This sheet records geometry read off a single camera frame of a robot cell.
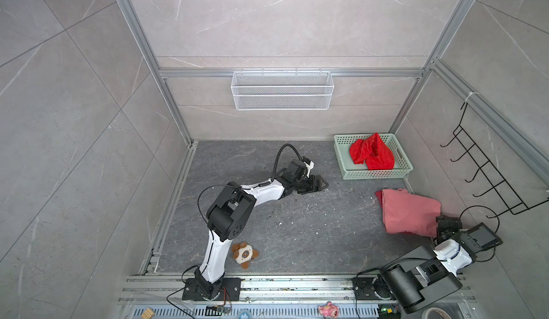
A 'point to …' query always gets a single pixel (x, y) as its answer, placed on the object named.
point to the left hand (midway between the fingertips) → (325, 182)
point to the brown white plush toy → (243, 252)
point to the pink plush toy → (329, 310)
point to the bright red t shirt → (373, 151)
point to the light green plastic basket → (352, 171)
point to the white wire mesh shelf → (304, 89)
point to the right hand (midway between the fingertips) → (442, 217)
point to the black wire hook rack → (512, 201)
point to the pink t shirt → (407, 213)
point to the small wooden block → (148, 314)
